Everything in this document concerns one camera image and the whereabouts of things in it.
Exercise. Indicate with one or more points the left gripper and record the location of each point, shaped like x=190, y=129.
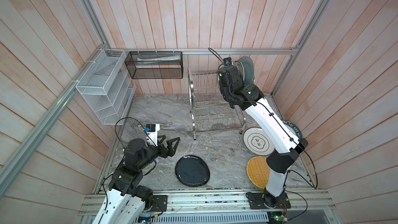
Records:
x=164, y=153

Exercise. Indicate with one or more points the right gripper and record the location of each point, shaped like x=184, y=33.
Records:
x=241, y=82

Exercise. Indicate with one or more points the grey-green plate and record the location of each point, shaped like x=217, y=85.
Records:
x=248, y=67

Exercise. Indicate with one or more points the dark blue oval plate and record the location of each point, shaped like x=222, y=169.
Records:
x=192, y=171

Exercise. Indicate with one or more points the orange sunburst plate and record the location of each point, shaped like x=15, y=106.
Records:
x=240, y=68

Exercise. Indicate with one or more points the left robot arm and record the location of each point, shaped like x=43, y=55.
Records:
x=125, y=198

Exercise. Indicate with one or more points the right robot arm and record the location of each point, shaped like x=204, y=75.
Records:
x=287, y=145

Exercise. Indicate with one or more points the chrome dish rack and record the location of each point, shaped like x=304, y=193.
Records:
x=209, y=111

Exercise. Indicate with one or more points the white plate black outline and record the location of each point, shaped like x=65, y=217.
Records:
x=258, y=142

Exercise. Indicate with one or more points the white plate dark lettered rim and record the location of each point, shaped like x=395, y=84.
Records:
x=293, y=128

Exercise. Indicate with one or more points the black mesh basket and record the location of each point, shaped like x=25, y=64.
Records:
x=154, y=64

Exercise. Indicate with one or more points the yellow woven plate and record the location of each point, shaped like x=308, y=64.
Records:
x=258, y=171

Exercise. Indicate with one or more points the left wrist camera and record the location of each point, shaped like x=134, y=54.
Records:
x=152, y=133

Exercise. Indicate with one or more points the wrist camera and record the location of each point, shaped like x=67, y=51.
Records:
x=227, y=62
x=152, y=133

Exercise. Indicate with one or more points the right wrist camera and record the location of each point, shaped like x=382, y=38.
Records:
x=227, y=62

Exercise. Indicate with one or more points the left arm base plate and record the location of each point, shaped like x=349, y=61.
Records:
x=156, y=203

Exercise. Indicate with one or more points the aluminium frame rail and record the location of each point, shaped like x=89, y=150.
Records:
x=220, y=51

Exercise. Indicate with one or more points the white wire shelf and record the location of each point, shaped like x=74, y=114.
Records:
x=107, y=87

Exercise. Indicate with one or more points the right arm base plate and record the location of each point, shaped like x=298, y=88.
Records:
x=265, y=200

